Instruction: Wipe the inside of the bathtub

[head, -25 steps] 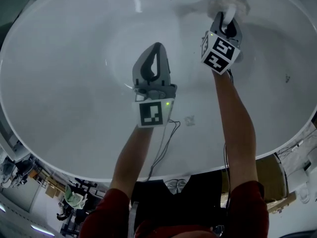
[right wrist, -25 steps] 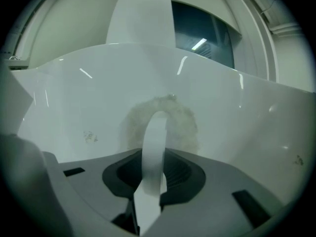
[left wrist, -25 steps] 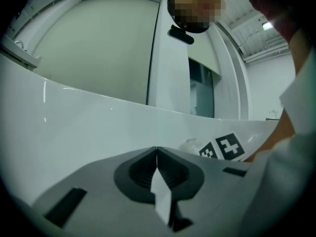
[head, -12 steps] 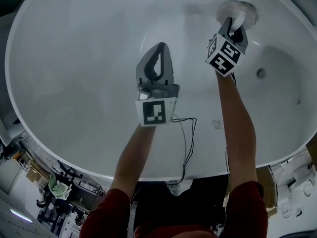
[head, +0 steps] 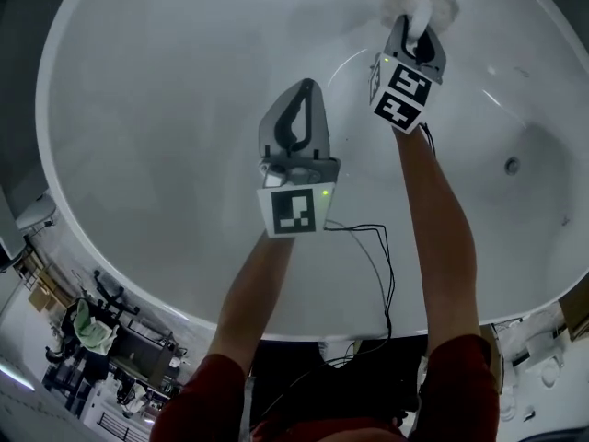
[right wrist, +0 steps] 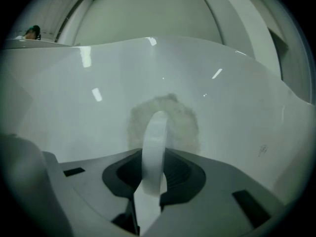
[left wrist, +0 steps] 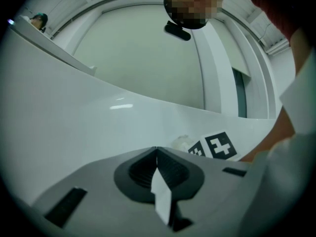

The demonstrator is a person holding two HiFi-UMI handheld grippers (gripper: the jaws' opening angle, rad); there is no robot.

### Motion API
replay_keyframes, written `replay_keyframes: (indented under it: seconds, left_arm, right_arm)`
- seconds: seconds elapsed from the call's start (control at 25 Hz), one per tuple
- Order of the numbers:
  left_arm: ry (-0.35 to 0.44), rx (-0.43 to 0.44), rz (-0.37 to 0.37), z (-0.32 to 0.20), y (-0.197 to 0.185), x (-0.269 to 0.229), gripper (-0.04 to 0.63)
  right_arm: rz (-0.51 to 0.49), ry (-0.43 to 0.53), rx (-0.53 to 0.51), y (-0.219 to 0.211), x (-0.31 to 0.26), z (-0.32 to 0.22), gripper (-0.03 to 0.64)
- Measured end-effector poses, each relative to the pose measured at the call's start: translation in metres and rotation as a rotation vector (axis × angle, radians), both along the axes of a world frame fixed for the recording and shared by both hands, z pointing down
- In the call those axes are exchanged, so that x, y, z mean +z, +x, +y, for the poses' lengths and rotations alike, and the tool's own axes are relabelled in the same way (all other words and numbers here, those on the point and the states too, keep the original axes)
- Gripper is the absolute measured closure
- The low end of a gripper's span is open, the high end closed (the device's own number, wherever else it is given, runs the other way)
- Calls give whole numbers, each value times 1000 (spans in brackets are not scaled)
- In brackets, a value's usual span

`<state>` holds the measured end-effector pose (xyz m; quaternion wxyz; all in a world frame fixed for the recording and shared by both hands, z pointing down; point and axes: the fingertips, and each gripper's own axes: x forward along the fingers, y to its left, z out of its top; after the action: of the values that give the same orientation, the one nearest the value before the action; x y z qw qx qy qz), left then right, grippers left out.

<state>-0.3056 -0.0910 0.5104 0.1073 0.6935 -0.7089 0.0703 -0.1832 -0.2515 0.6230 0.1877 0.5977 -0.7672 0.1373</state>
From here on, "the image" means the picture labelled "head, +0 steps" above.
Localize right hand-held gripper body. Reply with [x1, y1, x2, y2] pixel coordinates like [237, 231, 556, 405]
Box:
[366, 50, 445, 134]

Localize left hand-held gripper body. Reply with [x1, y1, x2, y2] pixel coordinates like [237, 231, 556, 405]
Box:
[255, 154, 343, 239]

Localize fluffy white duster brush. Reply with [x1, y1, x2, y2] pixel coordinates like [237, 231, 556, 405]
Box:
[377, 0, 461, 41]

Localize white oval bathtub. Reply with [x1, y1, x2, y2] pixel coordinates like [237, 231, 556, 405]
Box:
[34, 0, 589, 343]

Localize person's left forearm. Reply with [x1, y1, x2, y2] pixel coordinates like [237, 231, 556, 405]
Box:
[206, 227, 298, 378]

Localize person's right forearm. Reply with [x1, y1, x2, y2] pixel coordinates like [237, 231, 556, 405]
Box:
[390, 122, 482, 355]

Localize person's black trousers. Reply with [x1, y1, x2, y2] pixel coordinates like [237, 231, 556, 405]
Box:
[250, 338, 430, 435]

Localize black office chair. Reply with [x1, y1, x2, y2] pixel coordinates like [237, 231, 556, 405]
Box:
[59, 269, 142, 359]

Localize person's red shirt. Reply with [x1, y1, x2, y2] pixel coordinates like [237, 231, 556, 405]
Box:
[149, 332, 502, 442]

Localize green cloth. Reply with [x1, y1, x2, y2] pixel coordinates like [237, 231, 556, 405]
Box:
[73, 297, 120, 356]

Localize small cardboard box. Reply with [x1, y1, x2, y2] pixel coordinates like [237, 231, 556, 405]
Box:
[558, 292, 589, 343]

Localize thin black cable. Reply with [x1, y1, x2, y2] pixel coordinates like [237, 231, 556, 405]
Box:
[420, 123, 439, 157]

